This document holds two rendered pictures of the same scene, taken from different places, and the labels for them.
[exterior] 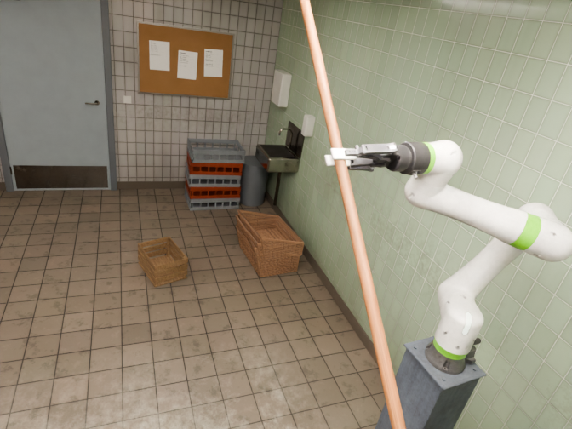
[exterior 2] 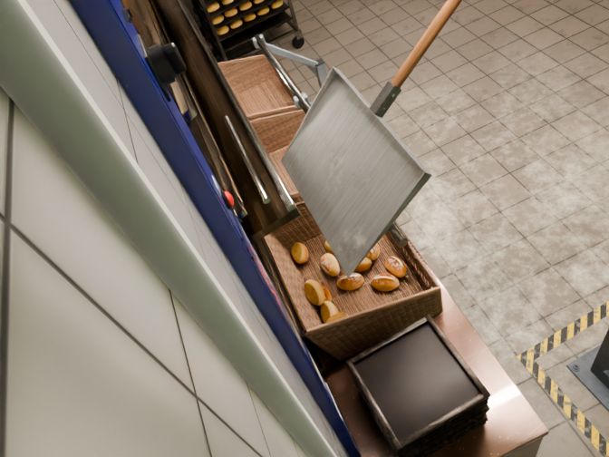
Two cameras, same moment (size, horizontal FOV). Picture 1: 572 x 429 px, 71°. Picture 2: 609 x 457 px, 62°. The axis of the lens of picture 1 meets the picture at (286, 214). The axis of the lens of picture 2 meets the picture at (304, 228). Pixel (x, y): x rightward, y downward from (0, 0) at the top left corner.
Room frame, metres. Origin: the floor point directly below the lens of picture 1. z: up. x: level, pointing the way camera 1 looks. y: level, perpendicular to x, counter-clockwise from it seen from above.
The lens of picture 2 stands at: (0.42, -1.54, 2.20)
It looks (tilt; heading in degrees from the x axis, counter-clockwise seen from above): 49 degrees down; 109
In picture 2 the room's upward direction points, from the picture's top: 21 degrees counter-clockwise
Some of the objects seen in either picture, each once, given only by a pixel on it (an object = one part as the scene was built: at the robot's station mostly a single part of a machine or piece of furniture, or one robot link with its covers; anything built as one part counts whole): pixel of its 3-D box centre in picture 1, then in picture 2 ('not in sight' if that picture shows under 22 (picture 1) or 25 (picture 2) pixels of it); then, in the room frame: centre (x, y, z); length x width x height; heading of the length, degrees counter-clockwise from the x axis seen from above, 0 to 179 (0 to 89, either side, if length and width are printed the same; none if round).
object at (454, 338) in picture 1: (457, 325); not in sight; (1.18, -0.69, 1.36); 0.16 x 0.13 x 0.19; 171
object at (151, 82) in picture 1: (186, 63); not in sight; (4.71, 1.38, 1.55); 1.04 x 0.02 x 0.74; 114
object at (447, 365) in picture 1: (457, 350); not in sight; (1.20, -0.74, 1.23); 0.26 x 0.15 x 0.06; 119
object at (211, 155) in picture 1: (215, 151); not in sight; (4.46, 0.93, 0.68); 0.60 x 0.40 x 0.15; 115
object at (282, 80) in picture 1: (281, 88); not in sight; (4.72, 0.29, 1.45); 0.28 x 0.11 x 0.36; 24
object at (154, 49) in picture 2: not in sight; (158, 45); (0.15, -1.02, 1.92); 0.06 x 0.04 x 0.11; 114
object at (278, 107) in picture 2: not in sight; (247, 97); (-0.34, 0.59, 0.72); 0.56 x 0.49 x 0.28; 114
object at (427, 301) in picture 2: not in sight; (343, 261); (0.15, -0.49, 0.72); 0.56 x 0.49 x 0.28; 114
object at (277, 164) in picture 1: (275, 167); not in sight; (4.21, 0.20, 0.69); 0.46 x 0.36 x 0.94; 24
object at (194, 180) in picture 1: (212, 174); not in sight; (4.46, 0.95, 0.38); 0.60 x 0.40 x 0.15; 113
